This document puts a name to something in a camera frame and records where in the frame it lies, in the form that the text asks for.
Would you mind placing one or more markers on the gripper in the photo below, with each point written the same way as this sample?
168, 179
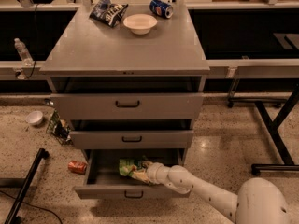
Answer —
153, 172

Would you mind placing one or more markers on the clear plastic water bottle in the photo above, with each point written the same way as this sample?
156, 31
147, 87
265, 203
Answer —
23, 52

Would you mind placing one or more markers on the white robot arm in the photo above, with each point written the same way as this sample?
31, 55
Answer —
258, 201

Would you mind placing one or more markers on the dark blue chip bag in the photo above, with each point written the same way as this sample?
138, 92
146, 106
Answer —
108, 13

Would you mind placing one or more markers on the blue soda can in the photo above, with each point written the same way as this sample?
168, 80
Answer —
161, 9

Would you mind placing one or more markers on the white bowl on cabinet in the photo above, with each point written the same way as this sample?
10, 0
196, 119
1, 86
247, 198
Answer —
140, 24

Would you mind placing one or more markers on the orange soda can on floor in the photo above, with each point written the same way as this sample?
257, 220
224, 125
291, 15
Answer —
77, 167

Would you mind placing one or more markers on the grey drawer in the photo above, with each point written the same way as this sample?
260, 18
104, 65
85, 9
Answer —
128, 106
103, 180
131, 139

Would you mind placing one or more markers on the white bowl on floor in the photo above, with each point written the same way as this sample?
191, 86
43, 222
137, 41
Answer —
34, 118

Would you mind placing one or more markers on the bottom grey drawer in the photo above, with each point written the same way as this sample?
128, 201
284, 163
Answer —
103, 180

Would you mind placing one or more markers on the middle grey drawer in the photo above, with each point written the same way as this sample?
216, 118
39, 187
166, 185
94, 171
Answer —
131, 139

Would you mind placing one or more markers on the top grey drawer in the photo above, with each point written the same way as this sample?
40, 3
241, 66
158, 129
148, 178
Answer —
128, 106

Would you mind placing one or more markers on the black table frame right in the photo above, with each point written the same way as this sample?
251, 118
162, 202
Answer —
272, 125

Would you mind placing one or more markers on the green snack bag on floor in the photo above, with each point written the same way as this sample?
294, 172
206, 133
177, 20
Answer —
59, 129

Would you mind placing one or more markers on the grey drawer cabinet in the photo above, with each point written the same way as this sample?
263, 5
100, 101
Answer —
91, 58

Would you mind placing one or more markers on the green rice chip bag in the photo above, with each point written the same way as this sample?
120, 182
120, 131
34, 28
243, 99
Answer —
127, 166

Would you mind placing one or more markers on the black stand leg left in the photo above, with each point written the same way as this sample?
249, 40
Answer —
23, 184

